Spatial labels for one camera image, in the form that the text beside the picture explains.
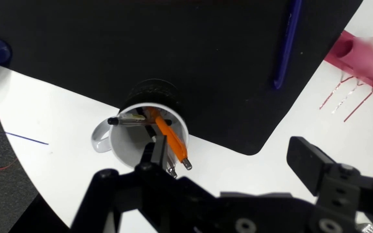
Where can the black table mat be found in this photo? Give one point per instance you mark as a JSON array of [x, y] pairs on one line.
[[213, 61]]

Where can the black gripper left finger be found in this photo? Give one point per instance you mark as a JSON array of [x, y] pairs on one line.
[[156, 156]]

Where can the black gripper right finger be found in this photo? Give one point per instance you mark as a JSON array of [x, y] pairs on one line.
[[320, 173]]

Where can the blue pen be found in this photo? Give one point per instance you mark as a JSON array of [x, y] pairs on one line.
[[288, 42]]

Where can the black pen in mug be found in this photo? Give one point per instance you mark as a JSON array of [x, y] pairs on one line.
[[129, 121]]

